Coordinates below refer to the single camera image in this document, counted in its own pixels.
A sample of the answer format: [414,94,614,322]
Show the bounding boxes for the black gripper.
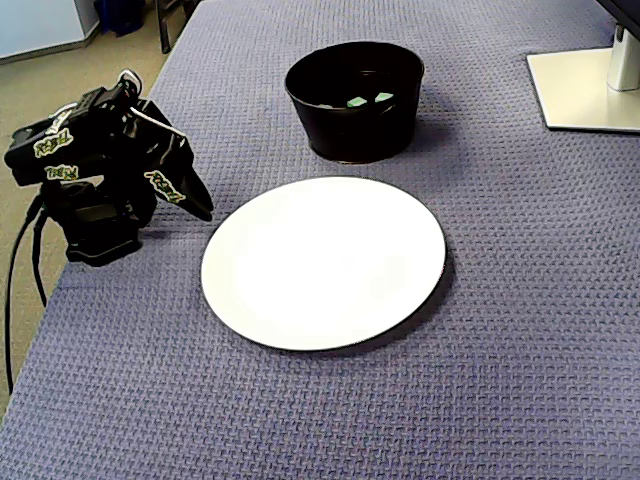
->
[124,98,215,222]

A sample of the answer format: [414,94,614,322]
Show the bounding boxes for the white round plate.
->
[199,175,448,353]

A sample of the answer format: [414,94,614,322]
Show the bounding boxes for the dark chair legs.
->
[154,0,201,55]

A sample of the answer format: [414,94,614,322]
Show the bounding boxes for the dark blue bin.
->
[93,0,147,37]

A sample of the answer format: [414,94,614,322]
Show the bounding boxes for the black round bowl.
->
[283,40,426,165]

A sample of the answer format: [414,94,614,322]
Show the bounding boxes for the light blue panel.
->
[0,0,101,65]

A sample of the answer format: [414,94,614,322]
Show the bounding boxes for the blue woven table cloth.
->
[0,0,640,480]

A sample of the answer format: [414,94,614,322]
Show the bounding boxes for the silver monitor stand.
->
[525,22,640,133]

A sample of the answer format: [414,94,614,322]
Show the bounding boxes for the black cable with plug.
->
[30,199,50,307]

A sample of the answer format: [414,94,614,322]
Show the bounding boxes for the long black cable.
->
[3,197,41,396]

